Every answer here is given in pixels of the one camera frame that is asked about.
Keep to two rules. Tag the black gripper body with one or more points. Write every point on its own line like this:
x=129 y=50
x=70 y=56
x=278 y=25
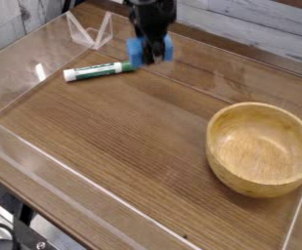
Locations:
x=151 y=16

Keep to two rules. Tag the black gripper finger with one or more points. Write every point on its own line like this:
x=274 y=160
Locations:
x=153 y=51

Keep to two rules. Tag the blue foam block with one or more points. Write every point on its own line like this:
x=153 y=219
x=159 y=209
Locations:
x=137 y=52

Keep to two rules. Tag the brown wooden bowl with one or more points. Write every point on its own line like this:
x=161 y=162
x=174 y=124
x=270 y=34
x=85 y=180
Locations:
x=254 y=149

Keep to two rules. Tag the green white marker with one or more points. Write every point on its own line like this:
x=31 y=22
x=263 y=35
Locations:
x=97 y=70

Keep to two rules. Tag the clear acrylic triangular bracket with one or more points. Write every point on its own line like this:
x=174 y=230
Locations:
x=90 y=37

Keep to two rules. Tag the clear acrylic tray wall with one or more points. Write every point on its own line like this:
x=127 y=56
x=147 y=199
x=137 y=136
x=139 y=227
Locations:
x=86 y=210

